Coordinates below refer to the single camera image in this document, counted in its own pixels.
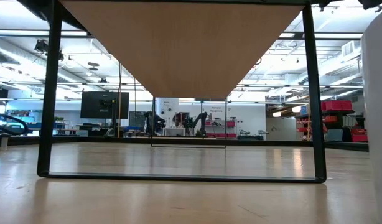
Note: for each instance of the black wall monitor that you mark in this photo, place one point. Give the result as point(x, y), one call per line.
point(94, 105)

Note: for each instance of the red storage bins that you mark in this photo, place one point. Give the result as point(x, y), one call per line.
point(335, 105)

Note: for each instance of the white pot with green plant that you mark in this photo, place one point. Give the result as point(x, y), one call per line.
point(377, 124)

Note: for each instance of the black background robot arm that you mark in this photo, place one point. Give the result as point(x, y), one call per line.
point(153, 123)
point(198, 119)

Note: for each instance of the wooden shelf riser black frame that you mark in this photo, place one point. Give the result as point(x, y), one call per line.
point(184, 46)

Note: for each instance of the person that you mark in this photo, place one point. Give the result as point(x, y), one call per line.
point(178, 119)

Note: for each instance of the black aluminium rig frame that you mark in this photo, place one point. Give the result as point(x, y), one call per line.
point(272, 142)

